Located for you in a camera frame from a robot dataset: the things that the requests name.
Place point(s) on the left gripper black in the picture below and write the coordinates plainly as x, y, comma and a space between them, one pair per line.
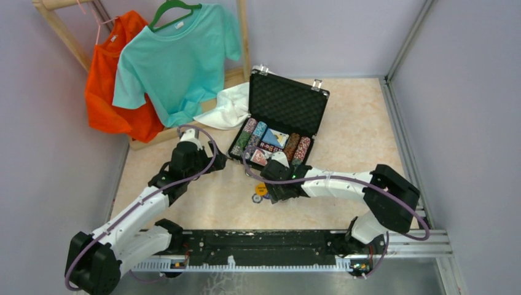
218, 163

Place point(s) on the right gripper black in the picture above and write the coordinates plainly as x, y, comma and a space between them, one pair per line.
275, 193

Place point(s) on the red playing card deck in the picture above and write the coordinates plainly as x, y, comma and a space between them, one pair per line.
260, 157

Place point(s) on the yellow big blind button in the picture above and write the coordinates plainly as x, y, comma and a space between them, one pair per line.
261, 189

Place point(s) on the blue playing card box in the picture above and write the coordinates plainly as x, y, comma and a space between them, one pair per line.
275, 138

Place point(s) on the grey poker chip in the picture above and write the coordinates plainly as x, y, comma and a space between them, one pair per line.
257, 198

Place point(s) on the black poker set case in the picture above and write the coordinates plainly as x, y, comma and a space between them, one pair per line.
286, 106

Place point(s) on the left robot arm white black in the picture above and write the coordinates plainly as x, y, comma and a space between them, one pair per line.
97, 261

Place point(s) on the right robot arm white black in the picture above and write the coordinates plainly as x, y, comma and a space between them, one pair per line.
391, 198

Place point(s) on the red dice in case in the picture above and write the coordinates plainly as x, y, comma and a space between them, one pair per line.
269, 147

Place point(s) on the brown chip row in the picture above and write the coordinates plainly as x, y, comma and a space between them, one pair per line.
291, 146

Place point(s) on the red white chip row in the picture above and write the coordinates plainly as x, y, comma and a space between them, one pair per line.
301, 151

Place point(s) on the blue grey chip row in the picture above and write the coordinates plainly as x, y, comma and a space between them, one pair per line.
256, 130

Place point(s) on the green white chip row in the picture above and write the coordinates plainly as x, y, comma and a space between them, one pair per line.
244, 136

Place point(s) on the white cloth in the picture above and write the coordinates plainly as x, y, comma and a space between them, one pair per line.
232, 108

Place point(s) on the teal t-shirt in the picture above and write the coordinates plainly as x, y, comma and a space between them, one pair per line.
179, 67

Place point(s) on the green clothes hanger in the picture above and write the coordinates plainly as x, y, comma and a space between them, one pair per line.
172, 12

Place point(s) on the pink clothes hanger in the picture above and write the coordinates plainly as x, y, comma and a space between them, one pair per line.
97, 19

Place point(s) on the wooden clothes rack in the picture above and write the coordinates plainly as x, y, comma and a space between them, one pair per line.
48, 9

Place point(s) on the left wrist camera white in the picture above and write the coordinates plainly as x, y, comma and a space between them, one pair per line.
191, 135

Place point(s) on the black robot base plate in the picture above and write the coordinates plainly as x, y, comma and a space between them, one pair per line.
257, 248

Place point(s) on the aluminium frame rail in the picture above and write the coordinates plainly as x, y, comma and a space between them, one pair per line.
395, 246

